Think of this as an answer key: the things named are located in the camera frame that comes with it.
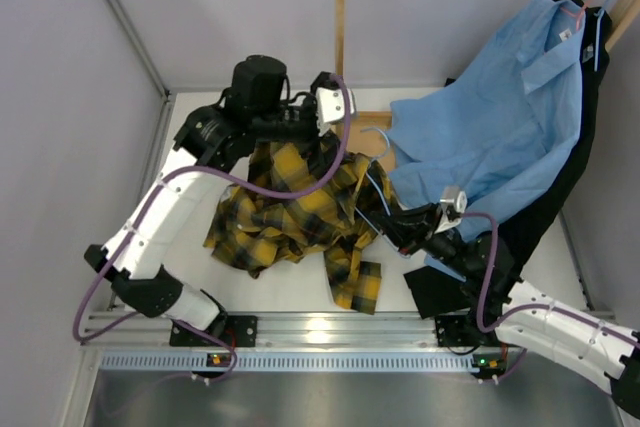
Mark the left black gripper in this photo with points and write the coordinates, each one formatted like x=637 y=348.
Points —
x=317 y=161

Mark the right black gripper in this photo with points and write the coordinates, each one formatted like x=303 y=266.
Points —
x=413 y=229

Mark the yellow black plaid shirt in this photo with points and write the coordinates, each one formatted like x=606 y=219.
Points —
x=252 y=232

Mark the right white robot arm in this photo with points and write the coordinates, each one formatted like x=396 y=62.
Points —
x=514 y=310

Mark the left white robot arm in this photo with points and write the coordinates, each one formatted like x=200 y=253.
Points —
x=212 y=139

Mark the light blue shirt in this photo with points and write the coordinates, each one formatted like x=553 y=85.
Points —
x=504 y=129

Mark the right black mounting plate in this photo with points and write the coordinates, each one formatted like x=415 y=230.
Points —
x=459 y=332

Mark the black mounting plate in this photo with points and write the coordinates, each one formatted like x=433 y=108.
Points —
x=459 y=332
x=240 y=331

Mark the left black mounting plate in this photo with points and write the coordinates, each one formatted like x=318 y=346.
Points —
x=240 y=331

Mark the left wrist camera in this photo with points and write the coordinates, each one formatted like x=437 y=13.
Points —
x=330 y=108

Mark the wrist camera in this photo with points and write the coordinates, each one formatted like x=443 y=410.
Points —
x=330 y=108
x=453 y=204

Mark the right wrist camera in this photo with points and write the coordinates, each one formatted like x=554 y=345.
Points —
x=453 y=204

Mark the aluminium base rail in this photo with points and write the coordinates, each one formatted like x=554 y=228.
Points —
x=283 y=330

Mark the blue wire hanger right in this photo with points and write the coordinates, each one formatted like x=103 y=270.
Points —
x=598 y=34

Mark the slotted cable duct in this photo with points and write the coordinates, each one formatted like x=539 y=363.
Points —
x=364 y=362

